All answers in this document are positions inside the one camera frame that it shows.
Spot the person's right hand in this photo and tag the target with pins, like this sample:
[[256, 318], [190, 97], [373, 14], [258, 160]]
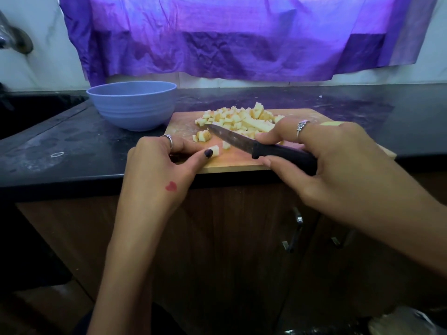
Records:
[[356, 178]]

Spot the person's dark trousers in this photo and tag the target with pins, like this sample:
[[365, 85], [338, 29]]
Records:
[[119, 321]]

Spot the tan potato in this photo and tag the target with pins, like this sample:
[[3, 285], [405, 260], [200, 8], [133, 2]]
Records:
[[214, 150]]

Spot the dark sink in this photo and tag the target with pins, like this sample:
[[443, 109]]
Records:
[[35, 111]]

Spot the white rubber band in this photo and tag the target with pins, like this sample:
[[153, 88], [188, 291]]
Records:
[[52, 155]]

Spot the purple cloth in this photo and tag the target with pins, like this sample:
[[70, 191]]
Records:
[[251, 35]]

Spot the metal faucet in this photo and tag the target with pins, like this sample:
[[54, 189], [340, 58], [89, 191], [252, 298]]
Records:
[[14, 37]]

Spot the wooden cutting board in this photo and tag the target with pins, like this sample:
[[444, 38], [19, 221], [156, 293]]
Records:
[[181, 125]]

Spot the pile of diced potato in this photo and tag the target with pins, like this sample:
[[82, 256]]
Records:
[[237, 122]]

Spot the red and white plastic bag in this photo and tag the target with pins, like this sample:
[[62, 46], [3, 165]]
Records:
[[408, 323]]

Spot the blue bowl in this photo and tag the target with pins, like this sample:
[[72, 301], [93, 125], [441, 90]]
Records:
[[132, 106]]

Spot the person's right forearm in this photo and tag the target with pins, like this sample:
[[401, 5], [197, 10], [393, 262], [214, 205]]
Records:
[[433, 233]]

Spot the person's left hand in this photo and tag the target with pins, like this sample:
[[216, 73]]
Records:
[[157, 181]]

